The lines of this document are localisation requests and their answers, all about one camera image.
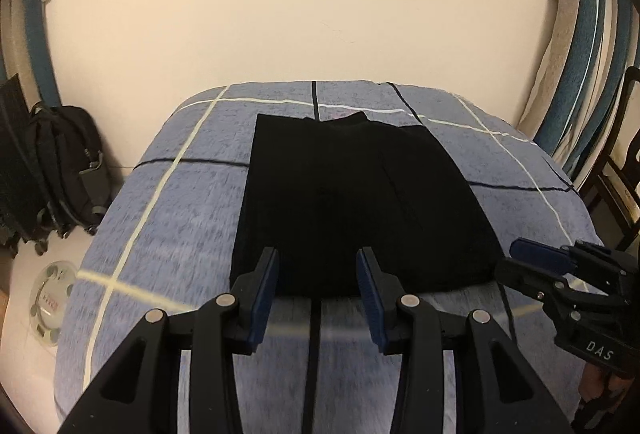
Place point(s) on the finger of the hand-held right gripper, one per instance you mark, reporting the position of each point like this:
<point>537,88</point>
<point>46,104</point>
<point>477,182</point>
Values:
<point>525,276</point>
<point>542,254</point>

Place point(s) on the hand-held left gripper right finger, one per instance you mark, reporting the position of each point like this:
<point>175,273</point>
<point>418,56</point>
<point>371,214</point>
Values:
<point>369,286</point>

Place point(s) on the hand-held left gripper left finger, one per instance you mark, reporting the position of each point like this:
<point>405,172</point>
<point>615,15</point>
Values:
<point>265,286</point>

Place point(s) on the black pants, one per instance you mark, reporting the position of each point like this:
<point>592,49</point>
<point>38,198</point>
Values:
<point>360,204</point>

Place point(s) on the person's right hand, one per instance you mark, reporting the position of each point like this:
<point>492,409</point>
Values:
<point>595,379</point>

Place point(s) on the blue checked blanket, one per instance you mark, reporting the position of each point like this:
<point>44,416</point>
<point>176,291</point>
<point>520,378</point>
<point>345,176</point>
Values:
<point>190,214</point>

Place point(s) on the dark wooden chair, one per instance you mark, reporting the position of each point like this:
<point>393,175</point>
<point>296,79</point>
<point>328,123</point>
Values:
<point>612,174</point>

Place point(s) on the blue striped curtain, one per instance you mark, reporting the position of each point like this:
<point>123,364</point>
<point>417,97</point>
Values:
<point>585,54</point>

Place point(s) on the round glass bathroom scale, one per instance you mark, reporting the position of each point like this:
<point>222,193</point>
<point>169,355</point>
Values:
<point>50,304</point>

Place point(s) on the black backpack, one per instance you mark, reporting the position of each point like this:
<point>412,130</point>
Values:
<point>70,164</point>

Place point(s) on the black suitcase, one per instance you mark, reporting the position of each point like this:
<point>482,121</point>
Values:
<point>17,164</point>

